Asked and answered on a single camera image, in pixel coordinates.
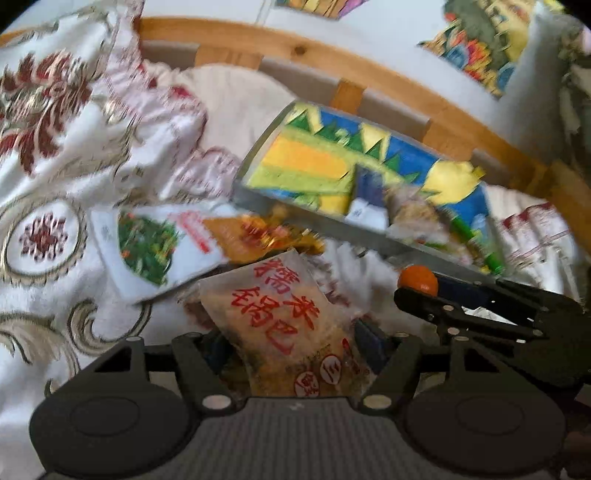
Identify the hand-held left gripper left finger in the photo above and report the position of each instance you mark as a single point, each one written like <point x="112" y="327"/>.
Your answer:
<point x="217" y="348"/>

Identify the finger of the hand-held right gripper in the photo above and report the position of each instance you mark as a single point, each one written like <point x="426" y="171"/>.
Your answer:
<point x="466" y="290"/>
<point x="429" y="309"/>

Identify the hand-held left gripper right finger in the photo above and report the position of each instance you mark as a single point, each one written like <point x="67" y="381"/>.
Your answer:
<point x="369" y="344"/>

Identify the orange tangerine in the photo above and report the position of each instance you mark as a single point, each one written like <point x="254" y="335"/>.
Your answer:
<point x="418" y="280"/>

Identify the green snack box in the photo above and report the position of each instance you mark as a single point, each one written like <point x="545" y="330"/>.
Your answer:
<point x="480" y="247"/>

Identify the clear rice cracker packet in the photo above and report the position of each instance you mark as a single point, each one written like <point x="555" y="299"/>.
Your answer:
<point x="286" y="323"/>

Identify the metal tray with dinosaur print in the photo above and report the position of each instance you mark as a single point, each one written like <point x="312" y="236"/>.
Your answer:
<point x="318" y="161"/>

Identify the orange-red snack packet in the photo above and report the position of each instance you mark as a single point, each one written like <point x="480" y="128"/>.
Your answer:
<point x="413" y="212"/>

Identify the white pouch with green print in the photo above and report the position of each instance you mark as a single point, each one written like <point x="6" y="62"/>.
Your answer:
<point x="152" y="249"/>

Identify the orange snack pouch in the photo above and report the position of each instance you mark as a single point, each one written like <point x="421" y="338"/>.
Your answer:
<point x="263" y="235"/>

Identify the dark blue snack box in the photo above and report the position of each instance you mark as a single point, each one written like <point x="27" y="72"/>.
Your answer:
<point x="367" y="198"/>

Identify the white embroidered blanket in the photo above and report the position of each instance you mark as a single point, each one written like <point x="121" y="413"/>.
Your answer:
<point x="55" y="184"/>

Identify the cream pillow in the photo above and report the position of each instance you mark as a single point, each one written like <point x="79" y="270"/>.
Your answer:
<point x="231" y="101"/>

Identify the colourful wall poster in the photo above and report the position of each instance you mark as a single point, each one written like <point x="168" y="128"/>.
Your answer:
<point x="485" y="41"/>
<point x="318" y="5"/>

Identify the wooden bed frame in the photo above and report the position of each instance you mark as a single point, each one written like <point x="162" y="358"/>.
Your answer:
<point x="323" y="55"/>

